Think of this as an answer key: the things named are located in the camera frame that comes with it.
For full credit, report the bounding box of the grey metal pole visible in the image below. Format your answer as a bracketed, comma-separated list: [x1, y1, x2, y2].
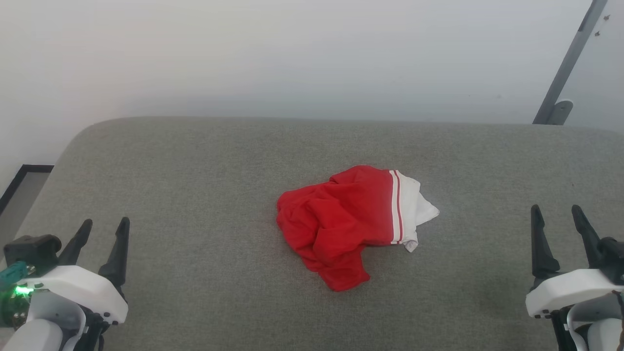
[532, 0, 609, 125]

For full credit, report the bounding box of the red and white garment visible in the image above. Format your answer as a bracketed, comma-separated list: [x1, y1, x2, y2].
[276, 165, 440, 293]

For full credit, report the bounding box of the black floor frame strip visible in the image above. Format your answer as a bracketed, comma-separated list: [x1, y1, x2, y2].
[0, 164, 55, 215]

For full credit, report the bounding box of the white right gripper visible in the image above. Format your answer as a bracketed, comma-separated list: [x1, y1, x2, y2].
[525, 204, 624, 319]

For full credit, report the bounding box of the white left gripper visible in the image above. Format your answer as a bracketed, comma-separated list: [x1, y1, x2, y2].
[17, 217, 131, 325]

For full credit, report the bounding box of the grey pole foot bracket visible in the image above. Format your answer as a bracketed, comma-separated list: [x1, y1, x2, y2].
[548, 99, 574, 126]

